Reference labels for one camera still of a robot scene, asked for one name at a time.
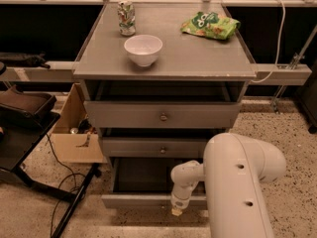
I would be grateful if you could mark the grey drawer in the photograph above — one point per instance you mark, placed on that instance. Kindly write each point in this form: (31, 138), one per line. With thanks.
(152, 147)
(194, 115)
(154, 182)

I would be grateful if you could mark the cardboard box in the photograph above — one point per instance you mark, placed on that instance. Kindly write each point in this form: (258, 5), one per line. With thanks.
(70, 145)

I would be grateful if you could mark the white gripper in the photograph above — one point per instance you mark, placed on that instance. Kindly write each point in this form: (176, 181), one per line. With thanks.
(179, 202)

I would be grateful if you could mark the green patterned soda can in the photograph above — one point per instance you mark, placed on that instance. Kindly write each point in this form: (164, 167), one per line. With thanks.
(126, 16)

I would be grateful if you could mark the green snack bag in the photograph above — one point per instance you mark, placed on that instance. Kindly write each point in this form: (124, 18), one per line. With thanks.
(211, 26)

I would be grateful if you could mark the white bowl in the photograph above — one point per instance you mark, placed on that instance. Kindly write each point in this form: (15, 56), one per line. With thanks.
(143, 50)

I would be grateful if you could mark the grey bottom drawer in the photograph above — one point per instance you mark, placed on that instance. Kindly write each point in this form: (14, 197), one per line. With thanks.
(154, 182)

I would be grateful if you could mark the grey middle drawer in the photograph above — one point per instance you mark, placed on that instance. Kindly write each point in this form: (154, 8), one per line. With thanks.
(152, 147)

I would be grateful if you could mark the black stand with tray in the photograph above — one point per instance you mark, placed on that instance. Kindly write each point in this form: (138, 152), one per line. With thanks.
(17, 143)

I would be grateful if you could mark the grey metal rail frame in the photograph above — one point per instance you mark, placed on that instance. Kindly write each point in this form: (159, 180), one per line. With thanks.
(62, 72)

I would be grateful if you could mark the grey drawer cabinet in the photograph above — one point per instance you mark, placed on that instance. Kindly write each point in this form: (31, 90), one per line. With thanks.
(188, 69)

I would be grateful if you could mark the grey top drawer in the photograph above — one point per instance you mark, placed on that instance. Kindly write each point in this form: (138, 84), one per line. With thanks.
(194, 115)

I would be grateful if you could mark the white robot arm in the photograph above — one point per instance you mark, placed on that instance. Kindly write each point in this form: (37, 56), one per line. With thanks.
(233, 169)

